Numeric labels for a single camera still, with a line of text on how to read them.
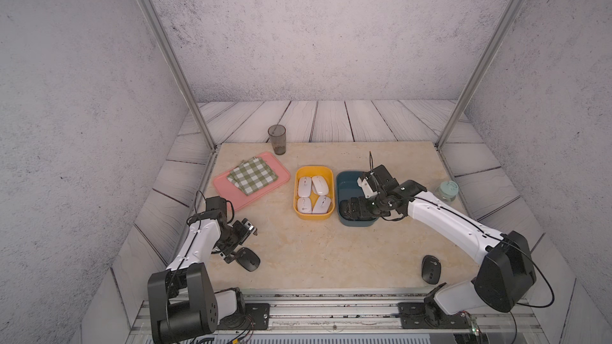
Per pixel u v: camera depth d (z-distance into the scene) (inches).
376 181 25.0
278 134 43.8
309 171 41.3
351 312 29.4
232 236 29.4
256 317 28.7
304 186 40.4
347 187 39.9
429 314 25.8
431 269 31.7
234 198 40.8
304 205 37.8
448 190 36.5
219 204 30.3
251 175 42.6
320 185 40.2
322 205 37.9
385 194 25.0
